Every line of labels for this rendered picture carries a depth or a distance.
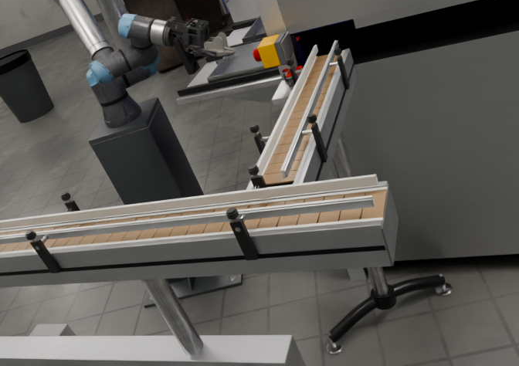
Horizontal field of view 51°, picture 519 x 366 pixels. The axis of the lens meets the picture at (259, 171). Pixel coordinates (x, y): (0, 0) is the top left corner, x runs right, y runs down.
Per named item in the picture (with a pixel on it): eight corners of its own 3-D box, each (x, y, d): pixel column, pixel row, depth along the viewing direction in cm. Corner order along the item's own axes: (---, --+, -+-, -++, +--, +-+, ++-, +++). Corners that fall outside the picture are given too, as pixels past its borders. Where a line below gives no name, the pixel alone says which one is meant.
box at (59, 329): (83, 343, 164) (67, 323, 160) (73, 357, 160) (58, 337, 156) (52, 343, 169) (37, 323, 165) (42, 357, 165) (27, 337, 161)
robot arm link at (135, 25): (130, 26, 174) (123, 6, 167) (162, 32, 172) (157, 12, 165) (120, 44, 170) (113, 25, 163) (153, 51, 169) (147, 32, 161)
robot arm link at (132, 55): (124, 63, 181) (116, 40, 171) (154, 49, 184) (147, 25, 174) (134, 79, 178) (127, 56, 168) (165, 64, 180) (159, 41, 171)
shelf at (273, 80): (341, 4, 224) (340, -1, 223) (308, 78, 170) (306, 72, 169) (238, 31, 243) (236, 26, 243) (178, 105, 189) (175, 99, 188)
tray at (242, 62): (318, 36, 193) (316, 27, 192) (303, 67, 173) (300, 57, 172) (234, 56, 207) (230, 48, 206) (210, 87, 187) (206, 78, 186)
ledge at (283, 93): (326, 77, 166) (323, 71, 165) (318, 97, 156) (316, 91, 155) (283, 86, 171) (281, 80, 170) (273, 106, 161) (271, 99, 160)
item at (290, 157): (313, 84, 169) (298, 37, 161) (362, 75, 163) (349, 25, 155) (252, 228, 116) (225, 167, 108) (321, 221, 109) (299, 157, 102)
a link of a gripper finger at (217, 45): (232, 41, 158) (202, 35, 159) (231, 60, 162) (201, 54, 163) (235, 37, 160) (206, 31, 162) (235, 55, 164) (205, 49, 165)
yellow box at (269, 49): (293, 54, 163) (285, 32, 159) (286, 64, 157) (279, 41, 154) (269, 59, 166) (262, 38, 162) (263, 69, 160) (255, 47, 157)
